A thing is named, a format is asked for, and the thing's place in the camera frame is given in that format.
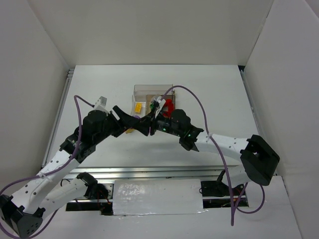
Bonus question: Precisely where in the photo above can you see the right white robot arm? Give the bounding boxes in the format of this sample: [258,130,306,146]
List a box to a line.
[133,109,280,197]

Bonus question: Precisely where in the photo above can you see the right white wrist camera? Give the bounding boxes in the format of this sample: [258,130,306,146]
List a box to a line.
[152,96,165,119]

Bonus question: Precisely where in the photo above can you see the long clear container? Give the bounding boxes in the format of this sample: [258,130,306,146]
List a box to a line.
[133,84,173,96]

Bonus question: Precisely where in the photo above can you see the small clear container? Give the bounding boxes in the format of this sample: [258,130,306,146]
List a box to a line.
[131,95,146,118]

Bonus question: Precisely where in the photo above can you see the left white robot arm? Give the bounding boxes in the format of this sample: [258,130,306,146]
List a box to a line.
[0,106,140,239]

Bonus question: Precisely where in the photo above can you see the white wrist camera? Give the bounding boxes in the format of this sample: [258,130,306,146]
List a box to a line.
[152,96,165,119]
[93,96,108,113]

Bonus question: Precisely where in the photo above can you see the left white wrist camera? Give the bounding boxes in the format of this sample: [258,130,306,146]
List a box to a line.
[93,96,108,113]

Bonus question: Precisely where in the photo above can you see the long yellow lego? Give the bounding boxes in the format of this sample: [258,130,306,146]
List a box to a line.
[126,128,134,134]

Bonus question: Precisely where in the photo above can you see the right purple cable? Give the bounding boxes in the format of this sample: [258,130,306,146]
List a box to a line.
[161,85,265,227]

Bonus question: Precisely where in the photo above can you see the tan translucent container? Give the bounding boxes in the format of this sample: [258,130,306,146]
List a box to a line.
[146,95,162,114]

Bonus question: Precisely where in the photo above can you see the aluminium front rail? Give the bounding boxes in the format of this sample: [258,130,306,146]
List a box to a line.
[67,164,247,180]

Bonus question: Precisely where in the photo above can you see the left aluminium rail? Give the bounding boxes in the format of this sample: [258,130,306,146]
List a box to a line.
[41,68,75,168]

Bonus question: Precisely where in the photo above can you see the yellow lego brick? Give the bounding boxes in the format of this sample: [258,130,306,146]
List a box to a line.
[134,102,143,114]

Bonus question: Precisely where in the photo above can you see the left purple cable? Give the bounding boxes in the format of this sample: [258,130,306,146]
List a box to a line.
[0,95,97,237]

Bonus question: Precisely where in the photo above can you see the aluminium rail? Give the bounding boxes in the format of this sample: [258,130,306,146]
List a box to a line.
[67,164,247,180]
[41,68,75,168]

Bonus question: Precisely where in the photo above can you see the red rounded lego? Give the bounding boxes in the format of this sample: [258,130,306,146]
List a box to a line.
[164,99,174,108]

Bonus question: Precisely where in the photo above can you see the purple cable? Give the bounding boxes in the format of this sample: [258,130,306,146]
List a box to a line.
[161,85,265,227]
[0,95,97,237]

